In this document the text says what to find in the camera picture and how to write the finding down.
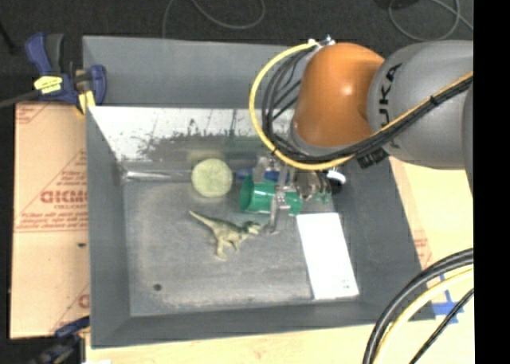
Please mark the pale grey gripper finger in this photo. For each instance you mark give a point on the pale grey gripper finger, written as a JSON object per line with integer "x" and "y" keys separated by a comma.
{"x": 260, "y": 169}
{"x": 279, "y": 221}

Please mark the blue oblong thing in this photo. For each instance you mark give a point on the blue oblong thing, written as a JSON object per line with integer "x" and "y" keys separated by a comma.
{"x": 244, "y": 174}

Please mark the green plastic cup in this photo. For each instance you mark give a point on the green plastic cup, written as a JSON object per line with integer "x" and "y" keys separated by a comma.
{"x": 259, "y": 195}

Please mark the yellow-green ball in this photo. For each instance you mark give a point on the yellow-green ball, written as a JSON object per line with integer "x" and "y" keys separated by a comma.
{"x": 212, "y": 177}

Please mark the green toy dinosaur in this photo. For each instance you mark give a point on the green toy dinosaur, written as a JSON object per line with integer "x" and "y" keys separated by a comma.
{"x": 227, "y": 233}

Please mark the white flat box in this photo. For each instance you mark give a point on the white flat box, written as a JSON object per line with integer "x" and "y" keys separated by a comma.
{"x": 327, "y": 255}

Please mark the grey metal bin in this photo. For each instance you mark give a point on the grey metal bin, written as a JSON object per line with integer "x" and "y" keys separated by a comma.
{"x": 179, "y": 275}

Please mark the brown cardboard board, red print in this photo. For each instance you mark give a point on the brown cardboard board, red print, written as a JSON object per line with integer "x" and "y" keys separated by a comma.
{"x": 48, "y": 195}

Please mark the black cylinder on white bracket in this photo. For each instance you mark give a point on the black cylinder on white bracket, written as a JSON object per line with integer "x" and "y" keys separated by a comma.
{"x": 337, "y": 176}

